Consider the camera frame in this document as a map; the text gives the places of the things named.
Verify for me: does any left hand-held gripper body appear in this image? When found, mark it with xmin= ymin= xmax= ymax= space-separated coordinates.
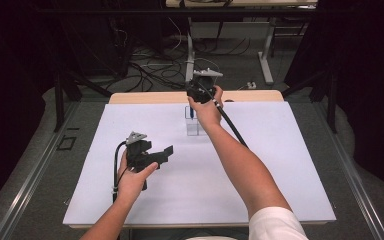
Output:
xmin=125 ymin=130 xmax=154 ymax=192

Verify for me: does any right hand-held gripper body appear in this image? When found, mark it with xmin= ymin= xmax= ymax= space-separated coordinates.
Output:
xmin=185 ymin=67 xmax=225 ymax=105

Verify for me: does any clear plastic organizer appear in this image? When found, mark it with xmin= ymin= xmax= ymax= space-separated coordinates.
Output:
xmin=184 ymin=105 xmax=212 ymax=137

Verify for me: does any person's right hand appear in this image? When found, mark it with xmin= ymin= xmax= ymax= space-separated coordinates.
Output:
xmin=186 ymin=84 xmax=225 ymax=130

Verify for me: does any person's left hand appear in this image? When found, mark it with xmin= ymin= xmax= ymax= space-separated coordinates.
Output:
xmin=116 ymin=150 xmax=160 ymax=203

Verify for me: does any white table mat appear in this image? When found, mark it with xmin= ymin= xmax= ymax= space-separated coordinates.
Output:
xmin=62 ymin=100 xmax=337 ymax=226

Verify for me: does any white desk leg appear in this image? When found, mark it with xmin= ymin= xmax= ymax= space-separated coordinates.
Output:
xmin=257 ymin=18 xmax=277 ymax=86
xmin=184 ymin=16 xmax=196 ymax=84

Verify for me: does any black metal stand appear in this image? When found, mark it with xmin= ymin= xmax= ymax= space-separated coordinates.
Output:
xmin=53 ymin=64 xmax=115 ymax=133
xmin=280 ymin=68 xmax=340 ymax=135

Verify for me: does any person's white shirt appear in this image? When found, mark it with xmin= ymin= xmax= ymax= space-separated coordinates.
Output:
xmin=183 ymin=206 xmax=310 ymax=240

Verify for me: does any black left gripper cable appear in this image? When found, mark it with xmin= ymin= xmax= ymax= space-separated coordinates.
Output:
xmin=111 ymin=140 xmax=130 ymax=205

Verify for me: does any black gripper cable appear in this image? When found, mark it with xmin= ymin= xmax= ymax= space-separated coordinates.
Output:
xmin=198 ymin=79 xmax=250 ymax=149
xmin=111 ymin=140 xmax=130 ymax=205

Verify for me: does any bundle of black floor cables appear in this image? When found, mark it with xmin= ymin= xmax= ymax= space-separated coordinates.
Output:
xmin=108 ymin=31 xmax=253 ymax=94

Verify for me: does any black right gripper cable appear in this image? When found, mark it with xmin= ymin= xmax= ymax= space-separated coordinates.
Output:
xmin=198 ymin=79 xmax=250 ymax=149

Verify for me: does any aluminium rail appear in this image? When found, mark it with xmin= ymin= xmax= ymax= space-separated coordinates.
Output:
xmin=0 ymin=100 xmax=82 ymax=240
xmin=312 ymin=100 xmax=384 ymax=240

